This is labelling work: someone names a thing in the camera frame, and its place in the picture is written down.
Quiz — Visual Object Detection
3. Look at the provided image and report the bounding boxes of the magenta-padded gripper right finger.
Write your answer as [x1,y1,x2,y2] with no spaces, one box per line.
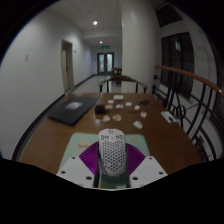
[124,143,169,189]

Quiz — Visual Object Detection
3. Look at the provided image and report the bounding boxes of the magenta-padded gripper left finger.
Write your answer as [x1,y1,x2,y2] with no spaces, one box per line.
[56,141,101,188]

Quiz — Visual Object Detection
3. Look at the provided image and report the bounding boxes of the white perforated computer mouse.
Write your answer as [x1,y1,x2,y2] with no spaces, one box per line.
[97,127,128,177]

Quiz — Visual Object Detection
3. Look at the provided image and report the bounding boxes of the white crumpled packet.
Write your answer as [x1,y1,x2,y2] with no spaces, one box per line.
[132,120,144,130]

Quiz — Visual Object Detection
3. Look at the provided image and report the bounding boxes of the white flat box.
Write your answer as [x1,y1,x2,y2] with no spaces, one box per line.
[161,110,178,124]

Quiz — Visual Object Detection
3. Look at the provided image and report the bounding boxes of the dark grey closed laptop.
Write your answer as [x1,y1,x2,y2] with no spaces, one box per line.
[46,95,101,127]

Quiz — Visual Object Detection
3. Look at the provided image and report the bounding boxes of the small black box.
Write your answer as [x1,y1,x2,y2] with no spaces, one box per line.
[94,104,107,115]

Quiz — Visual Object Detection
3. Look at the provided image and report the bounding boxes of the wooden curved-back chair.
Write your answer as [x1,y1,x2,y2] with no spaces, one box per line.
[98,75,149,94]

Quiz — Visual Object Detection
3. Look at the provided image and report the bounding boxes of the pale side door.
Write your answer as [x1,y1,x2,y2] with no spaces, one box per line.
[60,39,75,93]

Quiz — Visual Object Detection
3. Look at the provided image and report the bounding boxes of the wooden-topped black metal railing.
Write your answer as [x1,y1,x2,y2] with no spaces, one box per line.
[153,64,224,162]

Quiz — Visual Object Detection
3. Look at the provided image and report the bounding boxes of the glass double door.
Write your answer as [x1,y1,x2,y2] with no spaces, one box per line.
[96,52,115,75]

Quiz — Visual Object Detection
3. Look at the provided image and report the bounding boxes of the dark framed window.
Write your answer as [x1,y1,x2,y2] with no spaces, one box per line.
[160,32,195,99]

